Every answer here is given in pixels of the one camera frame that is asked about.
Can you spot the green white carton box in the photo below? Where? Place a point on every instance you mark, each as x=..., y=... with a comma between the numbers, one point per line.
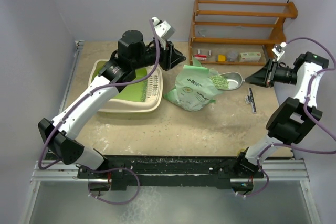
x=249, y=57

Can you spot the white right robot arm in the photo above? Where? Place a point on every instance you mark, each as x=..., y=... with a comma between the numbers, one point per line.
x=294, y=118

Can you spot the yellow small block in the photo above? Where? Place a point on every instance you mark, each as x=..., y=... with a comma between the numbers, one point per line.
x=220, y=58

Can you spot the red white small box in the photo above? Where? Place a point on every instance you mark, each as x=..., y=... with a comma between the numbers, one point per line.
x=200, y=57

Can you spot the black white bag sealing strip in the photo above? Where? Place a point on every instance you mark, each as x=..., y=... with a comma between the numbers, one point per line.
x=249, y=99

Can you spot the silver metal scoop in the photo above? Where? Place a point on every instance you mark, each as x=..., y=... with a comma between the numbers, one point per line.
x=235, y=80

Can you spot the wooden shelf rack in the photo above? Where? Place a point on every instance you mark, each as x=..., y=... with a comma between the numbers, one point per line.
x=276, y=36

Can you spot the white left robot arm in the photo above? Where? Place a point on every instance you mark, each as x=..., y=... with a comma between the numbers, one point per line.
x=59, y=134

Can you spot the green cat litter bag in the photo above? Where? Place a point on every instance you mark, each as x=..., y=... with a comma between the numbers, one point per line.
x=193, y=88

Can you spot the beige green litter box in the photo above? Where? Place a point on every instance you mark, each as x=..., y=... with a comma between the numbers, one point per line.
x=141, y=97

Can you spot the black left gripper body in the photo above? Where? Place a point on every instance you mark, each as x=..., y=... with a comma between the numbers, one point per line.
x=164, y=59

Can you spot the grey round container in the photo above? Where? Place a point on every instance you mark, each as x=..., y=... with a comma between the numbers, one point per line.
x=232, y=56

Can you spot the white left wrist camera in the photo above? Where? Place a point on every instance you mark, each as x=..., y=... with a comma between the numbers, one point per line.
x=163, y=30

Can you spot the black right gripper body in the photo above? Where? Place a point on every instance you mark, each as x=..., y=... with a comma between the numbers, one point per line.
x=271, y=74

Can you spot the green litter pellets pile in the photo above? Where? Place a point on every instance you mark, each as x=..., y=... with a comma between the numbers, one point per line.
x=220, y=82

